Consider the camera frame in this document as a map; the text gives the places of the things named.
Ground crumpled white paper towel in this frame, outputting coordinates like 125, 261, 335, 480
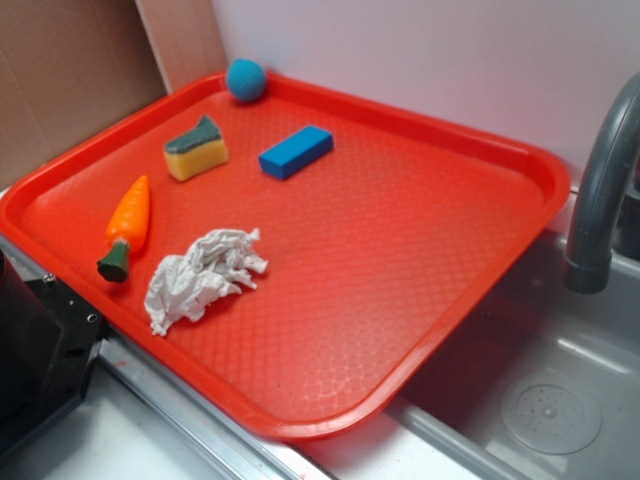
144, 228, 268, 337

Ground orange toy carrot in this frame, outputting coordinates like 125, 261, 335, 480
97, 175, 151, 283

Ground round sink drain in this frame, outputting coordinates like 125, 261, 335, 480
500, 373, 602, 455

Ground blue rectangular block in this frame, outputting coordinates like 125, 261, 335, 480
258, 125, 334, 180

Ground brown cardboard panel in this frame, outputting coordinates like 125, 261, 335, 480
1, 1, 227, 187

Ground grey toy faucet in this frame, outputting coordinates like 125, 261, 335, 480
563, 75, 639, 294

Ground red plastic tray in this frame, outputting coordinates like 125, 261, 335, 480
1, 74, 570, 442

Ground grey plastic sink basin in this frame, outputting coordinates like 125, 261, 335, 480
302, 211, 639, 479

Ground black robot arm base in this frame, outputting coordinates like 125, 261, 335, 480
1, 256, 103, 443

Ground blue foam ball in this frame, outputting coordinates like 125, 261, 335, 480
225, 59, 267, 102

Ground yellow green sponge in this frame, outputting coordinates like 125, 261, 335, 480
163, 115, 229, 182

